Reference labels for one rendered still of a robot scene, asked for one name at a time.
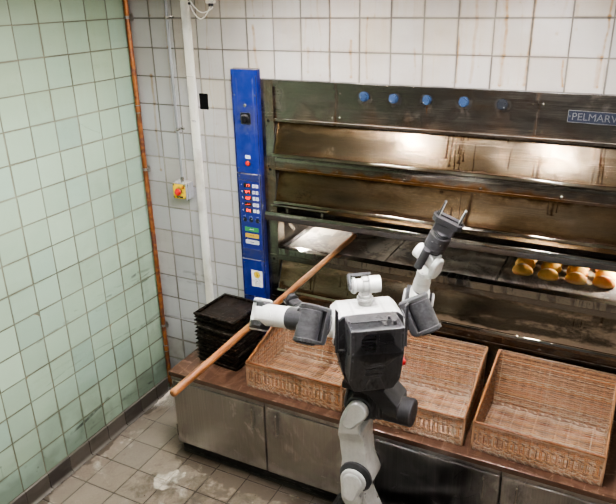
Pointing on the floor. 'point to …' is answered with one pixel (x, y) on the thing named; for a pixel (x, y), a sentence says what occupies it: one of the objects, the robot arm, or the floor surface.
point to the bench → (409, 459)
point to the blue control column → (245, 145)
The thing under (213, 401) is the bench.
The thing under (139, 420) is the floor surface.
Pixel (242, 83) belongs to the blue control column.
